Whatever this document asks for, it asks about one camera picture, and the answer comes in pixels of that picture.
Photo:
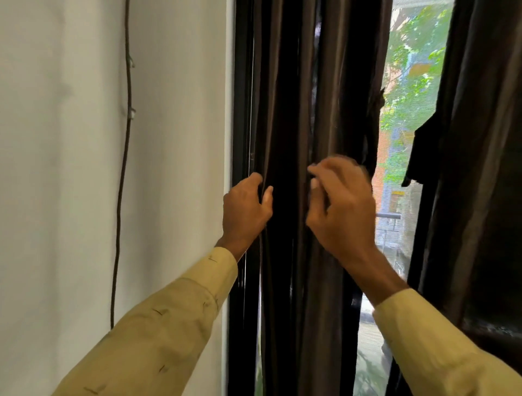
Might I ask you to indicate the person's left hand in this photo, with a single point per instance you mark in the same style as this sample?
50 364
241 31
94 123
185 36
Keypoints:
244 212

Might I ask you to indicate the person's right hand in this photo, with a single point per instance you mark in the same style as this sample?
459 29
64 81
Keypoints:
346 212

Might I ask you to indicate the dark brown curtain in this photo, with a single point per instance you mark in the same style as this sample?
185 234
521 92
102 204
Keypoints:
285 102
481 163

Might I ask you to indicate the person's left forearm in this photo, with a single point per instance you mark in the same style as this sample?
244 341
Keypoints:
155 338

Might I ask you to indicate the person's right forearm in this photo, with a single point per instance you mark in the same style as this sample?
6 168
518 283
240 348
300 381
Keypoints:
428 346

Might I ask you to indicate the black metal balcony railing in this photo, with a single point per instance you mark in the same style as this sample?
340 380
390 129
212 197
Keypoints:
387 216

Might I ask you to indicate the orange brick building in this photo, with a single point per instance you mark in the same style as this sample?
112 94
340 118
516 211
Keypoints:
381 163

